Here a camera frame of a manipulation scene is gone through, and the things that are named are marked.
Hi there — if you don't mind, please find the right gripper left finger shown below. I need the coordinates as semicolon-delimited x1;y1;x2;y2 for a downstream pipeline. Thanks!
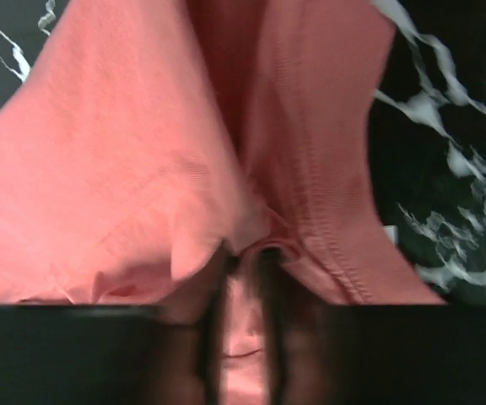
0;248;231;404

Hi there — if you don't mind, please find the salmon pink t shirt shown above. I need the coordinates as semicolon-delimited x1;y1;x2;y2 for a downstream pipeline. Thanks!
0;1;440;404

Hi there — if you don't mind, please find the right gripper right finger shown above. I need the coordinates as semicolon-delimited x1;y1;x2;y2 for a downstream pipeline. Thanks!
256;248;486;404

